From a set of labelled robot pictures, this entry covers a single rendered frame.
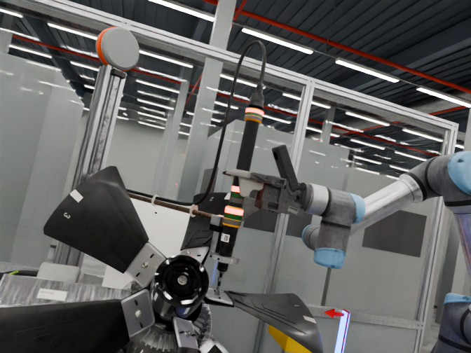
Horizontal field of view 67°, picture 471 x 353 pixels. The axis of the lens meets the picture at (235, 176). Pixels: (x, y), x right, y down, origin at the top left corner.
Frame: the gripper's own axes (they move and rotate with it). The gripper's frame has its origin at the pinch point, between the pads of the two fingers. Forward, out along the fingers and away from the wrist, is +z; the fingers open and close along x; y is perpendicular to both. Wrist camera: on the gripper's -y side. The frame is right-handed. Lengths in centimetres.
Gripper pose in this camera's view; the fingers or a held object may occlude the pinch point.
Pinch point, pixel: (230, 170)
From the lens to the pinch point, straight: 84.7
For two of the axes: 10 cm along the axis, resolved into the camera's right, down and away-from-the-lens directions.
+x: -2.2, 0.2, 9.8
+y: -2.2, 9.7, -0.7
